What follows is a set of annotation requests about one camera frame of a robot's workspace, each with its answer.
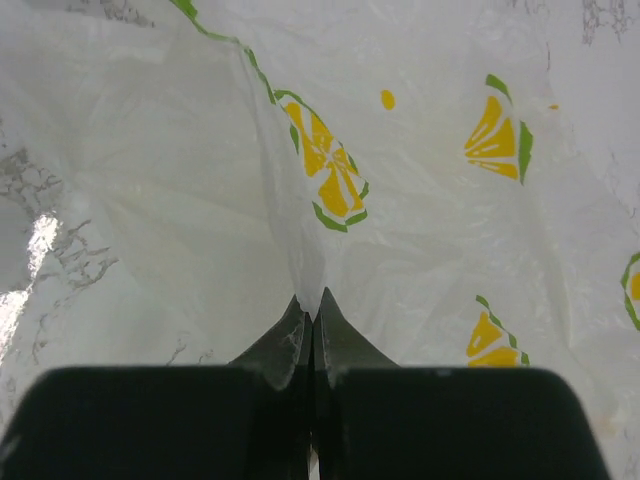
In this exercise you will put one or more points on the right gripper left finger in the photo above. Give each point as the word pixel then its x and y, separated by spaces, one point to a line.
pixel 241 420

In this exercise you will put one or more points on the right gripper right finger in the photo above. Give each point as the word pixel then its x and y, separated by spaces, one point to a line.
pixel 377 420

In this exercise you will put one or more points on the white lemon-print plastic bag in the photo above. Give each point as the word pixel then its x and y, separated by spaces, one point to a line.
pixel 408 156

